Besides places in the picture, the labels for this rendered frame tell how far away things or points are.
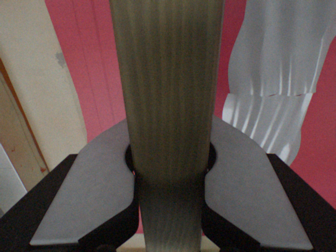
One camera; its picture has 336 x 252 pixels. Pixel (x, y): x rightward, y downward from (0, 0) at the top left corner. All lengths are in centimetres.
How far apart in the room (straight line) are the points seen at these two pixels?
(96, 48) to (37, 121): 9
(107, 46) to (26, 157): 13
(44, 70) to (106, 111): 6
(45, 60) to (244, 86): 16
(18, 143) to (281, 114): 23
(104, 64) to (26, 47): 6
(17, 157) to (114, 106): 10
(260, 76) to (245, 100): 2
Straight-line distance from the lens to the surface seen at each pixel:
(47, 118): 22
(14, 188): 24
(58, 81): 19
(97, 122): 20
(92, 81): 18
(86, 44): 18
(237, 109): 18
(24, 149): 23
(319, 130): 23
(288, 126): 20
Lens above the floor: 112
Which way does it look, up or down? 60 degrees down
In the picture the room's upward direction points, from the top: 176 degrees counter-clockwise
